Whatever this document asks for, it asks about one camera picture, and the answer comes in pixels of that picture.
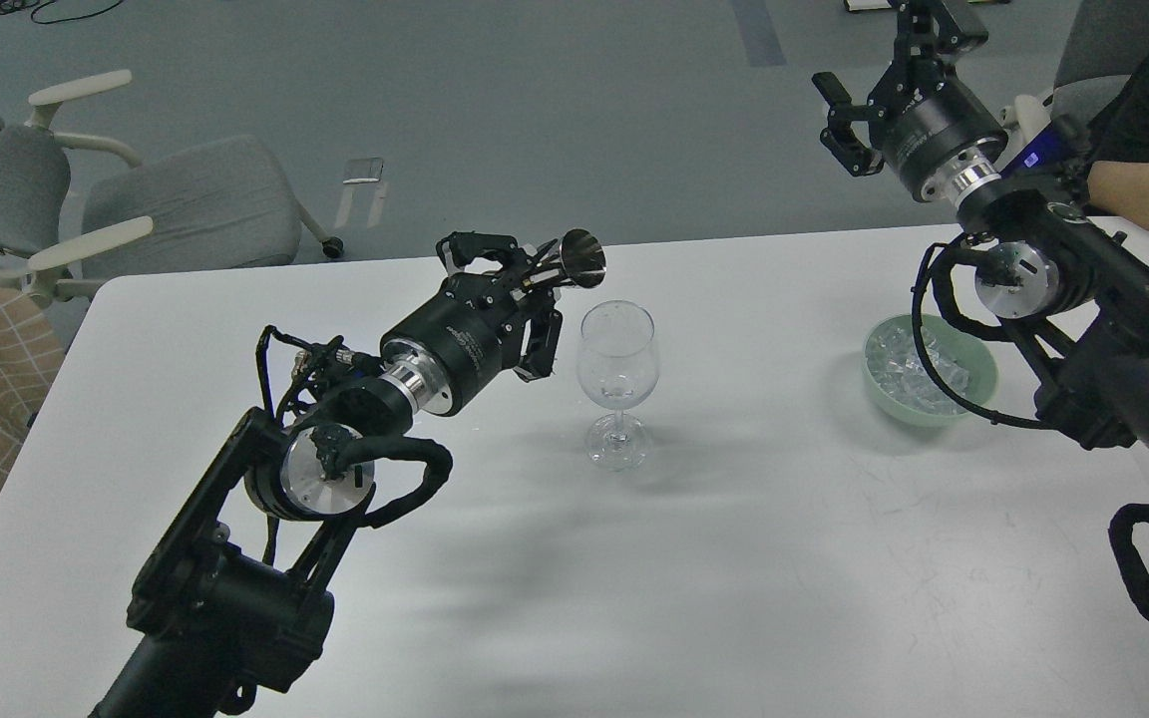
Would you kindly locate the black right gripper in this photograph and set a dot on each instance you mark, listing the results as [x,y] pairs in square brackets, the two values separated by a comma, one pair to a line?
[925,117]

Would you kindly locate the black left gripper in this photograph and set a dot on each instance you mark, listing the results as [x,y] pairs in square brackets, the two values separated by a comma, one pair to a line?
[476,326]

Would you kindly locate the steel cocktail jigger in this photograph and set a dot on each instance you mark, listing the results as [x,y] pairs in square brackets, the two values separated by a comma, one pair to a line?
[574,259]

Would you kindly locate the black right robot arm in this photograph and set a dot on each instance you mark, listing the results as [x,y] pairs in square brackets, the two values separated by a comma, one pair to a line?
[1027,268]

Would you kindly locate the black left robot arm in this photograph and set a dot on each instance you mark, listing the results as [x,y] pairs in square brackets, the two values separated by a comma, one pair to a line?
[234,598]

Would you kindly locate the clear wine glass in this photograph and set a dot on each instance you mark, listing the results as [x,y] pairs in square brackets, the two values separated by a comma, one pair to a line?
[618,368]

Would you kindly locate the clear ice cubes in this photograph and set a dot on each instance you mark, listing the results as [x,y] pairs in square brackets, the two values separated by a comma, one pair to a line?
[899,369]

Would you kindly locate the metal floor plate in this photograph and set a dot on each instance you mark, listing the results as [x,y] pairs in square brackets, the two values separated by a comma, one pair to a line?
[363,195]

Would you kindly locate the grey chair at right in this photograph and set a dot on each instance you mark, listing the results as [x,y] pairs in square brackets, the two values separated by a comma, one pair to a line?
[1106,43]

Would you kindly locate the green bowl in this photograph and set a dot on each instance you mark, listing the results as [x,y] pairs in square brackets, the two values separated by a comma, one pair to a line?
[934,404]

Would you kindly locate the grey office chair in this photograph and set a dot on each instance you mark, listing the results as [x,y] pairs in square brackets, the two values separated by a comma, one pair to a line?
[79,210]

